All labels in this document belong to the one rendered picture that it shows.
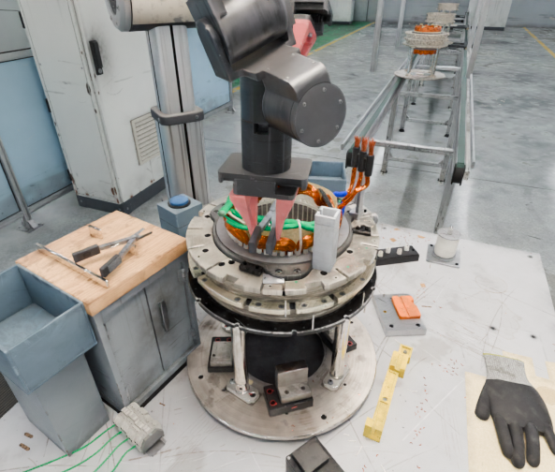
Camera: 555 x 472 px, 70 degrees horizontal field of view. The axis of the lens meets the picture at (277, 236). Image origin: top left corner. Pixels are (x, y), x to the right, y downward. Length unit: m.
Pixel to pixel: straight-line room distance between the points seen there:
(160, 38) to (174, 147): 0.24
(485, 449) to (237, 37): 0.73
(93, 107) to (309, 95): 2.50
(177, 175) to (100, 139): 1.84
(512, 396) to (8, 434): 0.90
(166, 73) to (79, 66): 1.81
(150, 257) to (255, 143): 0.32
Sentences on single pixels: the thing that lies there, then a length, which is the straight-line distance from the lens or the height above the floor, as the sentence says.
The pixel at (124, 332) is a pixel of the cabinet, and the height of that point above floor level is 0.96.
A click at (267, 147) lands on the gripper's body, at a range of 0.44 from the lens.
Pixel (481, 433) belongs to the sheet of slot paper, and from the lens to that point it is 0.85.
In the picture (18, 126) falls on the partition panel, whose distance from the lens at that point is 3.09.
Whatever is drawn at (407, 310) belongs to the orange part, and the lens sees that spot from 0.98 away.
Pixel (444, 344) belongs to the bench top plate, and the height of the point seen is 0.78.
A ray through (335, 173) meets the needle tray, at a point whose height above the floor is 1.03.
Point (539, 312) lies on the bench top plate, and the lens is 1.15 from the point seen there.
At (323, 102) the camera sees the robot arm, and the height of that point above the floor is 1.36.
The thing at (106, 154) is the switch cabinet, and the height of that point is 0.47.
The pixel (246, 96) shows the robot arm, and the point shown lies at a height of 1.35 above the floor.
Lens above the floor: 1.45
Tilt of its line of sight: 33 degrees down
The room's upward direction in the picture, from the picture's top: straight up
